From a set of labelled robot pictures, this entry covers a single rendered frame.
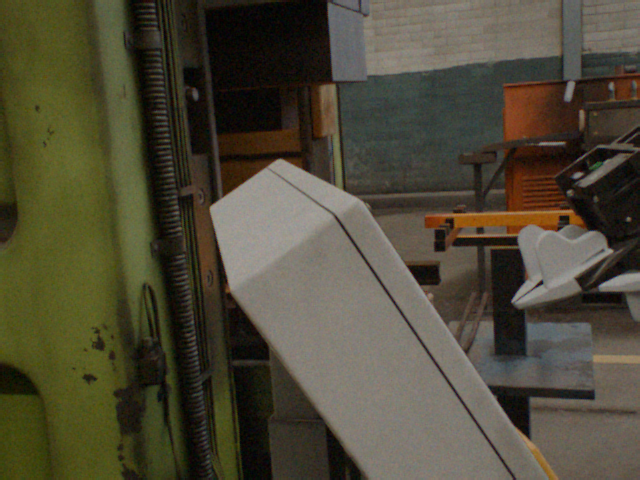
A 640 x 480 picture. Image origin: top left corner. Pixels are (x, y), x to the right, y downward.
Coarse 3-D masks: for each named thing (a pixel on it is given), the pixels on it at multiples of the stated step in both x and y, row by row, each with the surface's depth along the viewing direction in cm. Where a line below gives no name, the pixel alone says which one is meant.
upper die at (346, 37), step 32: (224, 32) 104; (256, 32) 103; (288, 32) 102; (320, 32) 101; (352, 32) 112; (224, 64) 105; (256, 64) 103; (288, 64) 102; (320, 64) 101; (352, 64) 111
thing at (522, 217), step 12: (432, 216) 160; (444, 216) 159; (456, 216) 158; (468, 216) 157; (480, 216) 157; (492, 216) 156; (504, 216) 156; (516, 216) 155; (528, 216) 154; (540, 216) 154; (552, 216) 153; (576, 216) 152
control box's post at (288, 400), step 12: (276, 360) 58; (276, 372) 58; (276, 384) 58; (288, 384) 58; (276, 396) 58; (288, 396) 58; (300, 396) 58; (276, 408) 59; (288, 408) 58; (300, 408) 58; (312, 408) 58
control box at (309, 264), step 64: (256, 192) 63; (320, 192) 47; (256, 256) 43; (320, 256) 40; (384, 256) 41; (256, 320) 40; (320, 320) 41; (384, 320) 41; (320, 384) 41; (384, 384) 42; (448, 384) 43; (384, 448) 42; (448, 448) 43; (512, 448) 44
